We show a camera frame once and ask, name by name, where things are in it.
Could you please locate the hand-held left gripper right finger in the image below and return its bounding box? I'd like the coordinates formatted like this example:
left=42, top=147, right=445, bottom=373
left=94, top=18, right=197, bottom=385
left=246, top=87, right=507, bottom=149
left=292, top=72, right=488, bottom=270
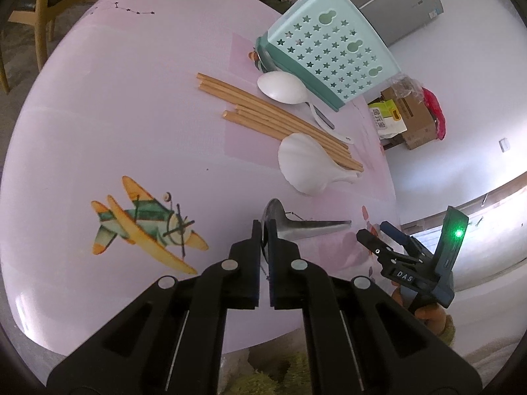
left=267, top=220, right=482, bottom=395

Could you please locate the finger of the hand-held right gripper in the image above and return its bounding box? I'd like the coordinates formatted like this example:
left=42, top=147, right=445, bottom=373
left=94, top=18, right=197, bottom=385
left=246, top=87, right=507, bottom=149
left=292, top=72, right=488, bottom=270
left=379, top=221, right=435, bottom=258
left=356, top=228, right=412, bottom=274

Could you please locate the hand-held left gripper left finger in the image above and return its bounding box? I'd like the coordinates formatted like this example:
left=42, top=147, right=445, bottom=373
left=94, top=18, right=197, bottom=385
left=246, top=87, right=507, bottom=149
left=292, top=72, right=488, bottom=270
left=47, top=219, right=261, bottom=395

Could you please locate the white shell-shaped spoon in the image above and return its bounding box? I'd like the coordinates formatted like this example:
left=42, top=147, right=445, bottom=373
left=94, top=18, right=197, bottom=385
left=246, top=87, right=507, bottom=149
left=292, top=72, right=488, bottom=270
left=278, top=133, right=363, bottom=195

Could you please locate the bundle of wooden chopsticks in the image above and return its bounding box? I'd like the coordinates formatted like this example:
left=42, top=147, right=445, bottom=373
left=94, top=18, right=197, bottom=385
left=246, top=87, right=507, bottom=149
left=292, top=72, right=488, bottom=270
left=197, top=72, right=365, bottom=172

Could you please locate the white smooth plastic spoon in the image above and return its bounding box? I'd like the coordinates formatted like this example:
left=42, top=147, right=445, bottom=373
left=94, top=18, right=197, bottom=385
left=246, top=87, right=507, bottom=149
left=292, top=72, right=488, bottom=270
left=257, top=71, right=355, bottom=145

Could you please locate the green perforated utensil basket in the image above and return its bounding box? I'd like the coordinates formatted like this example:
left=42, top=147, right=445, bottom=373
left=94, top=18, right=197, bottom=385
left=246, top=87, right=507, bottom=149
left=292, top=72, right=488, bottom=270
left=254, top=0, right=401, bottom=113

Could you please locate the person's right hand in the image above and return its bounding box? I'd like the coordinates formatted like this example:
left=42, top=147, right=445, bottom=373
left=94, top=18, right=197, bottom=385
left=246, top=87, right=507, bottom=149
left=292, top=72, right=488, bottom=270
left=391, top=287, right=450, bottom=330

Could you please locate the green fuzzy cloth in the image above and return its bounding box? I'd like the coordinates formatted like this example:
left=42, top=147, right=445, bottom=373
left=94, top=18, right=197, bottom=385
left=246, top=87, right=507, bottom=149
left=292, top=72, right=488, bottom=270
left=222, top=319, right=457, bottom=395

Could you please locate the yellow and white rice bag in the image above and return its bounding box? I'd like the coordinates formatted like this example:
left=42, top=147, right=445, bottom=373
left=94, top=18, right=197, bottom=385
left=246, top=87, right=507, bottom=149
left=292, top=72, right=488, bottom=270
left=368, top=101, right=405, bottom=140

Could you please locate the plastic-wrapped cardboard box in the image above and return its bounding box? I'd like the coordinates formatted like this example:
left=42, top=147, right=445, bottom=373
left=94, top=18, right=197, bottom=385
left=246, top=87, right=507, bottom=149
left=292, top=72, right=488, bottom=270
left=381, top=78, right=438, bottom=151

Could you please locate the red plastic bag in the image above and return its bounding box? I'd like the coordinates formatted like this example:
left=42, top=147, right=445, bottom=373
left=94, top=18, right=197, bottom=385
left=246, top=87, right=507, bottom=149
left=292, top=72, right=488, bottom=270
left=422, top=88, right=447, bottom=141

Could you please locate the pink printed tablecloth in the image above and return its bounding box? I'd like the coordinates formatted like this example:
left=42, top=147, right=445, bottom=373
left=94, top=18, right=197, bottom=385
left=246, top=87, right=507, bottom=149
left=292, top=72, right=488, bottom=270
left=0, top=0, right=402, bottom=356

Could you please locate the silver refrigerator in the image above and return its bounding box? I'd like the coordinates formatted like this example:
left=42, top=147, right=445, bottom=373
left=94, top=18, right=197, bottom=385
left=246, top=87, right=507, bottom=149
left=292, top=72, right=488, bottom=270
left=338, top=0, right=445, bottom=47

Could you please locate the wooden chair with dark seat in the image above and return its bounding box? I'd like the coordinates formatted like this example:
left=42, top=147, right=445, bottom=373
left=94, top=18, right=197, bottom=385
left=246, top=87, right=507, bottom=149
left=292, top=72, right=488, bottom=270
left=0, top=0, right=103, bottom=93

